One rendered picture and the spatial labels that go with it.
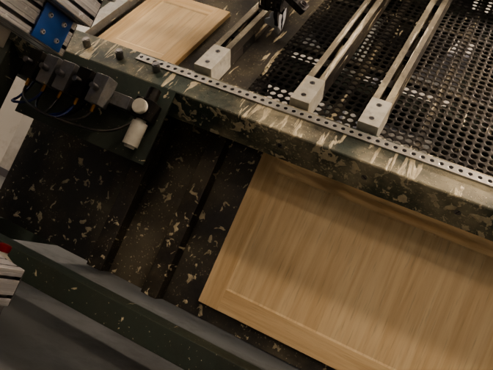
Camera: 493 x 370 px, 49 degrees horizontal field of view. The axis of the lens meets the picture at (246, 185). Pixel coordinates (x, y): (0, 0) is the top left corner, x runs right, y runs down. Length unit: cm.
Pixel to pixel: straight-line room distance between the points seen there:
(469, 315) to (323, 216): 50
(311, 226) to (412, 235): 30
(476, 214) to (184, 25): 117
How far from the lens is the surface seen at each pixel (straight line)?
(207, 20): 205
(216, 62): 174
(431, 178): 150
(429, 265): 170
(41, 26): 139
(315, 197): 173
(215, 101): 163
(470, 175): 154
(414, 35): 198
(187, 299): 183
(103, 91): 165
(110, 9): 210
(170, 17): 208
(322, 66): 177
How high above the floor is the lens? 52
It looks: 4 degrees up
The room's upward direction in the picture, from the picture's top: 24 degrees clockwise
